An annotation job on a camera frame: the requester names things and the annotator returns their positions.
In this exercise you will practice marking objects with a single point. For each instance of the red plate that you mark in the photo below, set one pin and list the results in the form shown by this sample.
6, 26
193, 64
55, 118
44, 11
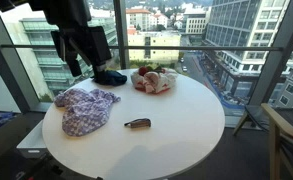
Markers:
161, 91

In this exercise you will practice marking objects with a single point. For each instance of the red toy strawberry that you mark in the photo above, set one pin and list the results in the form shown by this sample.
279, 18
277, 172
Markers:
143, 71

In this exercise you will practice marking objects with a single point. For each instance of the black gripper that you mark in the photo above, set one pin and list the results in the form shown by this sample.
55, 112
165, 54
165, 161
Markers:
89, 43

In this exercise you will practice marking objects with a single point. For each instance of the small dark flashlight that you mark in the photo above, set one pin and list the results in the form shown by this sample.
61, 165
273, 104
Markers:
138, 123

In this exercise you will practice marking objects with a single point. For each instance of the grey vertical window mullion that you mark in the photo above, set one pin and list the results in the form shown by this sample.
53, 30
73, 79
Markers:
121, 33

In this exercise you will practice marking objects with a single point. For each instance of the red and white cloth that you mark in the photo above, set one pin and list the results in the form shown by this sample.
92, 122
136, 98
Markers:
156, 81

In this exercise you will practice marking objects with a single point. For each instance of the brown box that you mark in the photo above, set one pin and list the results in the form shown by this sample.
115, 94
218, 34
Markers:
4, 140

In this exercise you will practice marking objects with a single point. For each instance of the grey slanted window column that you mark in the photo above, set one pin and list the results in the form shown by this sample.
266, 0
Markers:
279, 50
6, 66

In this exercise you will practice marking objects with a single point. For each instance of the navy blue cloth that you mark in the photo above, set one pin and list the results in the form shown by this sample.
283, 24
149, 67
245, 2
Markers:
112, 78

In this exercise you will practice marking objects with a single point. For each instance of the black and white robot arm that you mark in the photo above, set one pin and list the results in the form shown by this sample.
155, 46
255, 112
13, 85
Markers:
62, 11

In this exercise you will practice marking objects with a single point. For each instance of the blue white checkered cloth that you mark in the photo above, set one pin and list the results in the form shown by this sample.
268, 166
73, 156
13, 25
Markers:
84, 111

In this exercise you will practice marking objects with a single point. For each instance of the grey window handrail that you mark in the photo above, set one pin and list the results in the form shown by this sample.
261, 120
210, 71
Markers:
202, 48

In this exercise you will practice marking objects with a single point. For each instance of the wooden chair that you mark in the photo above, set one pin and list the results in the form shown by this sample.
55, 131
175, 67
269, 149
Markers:
279, 133

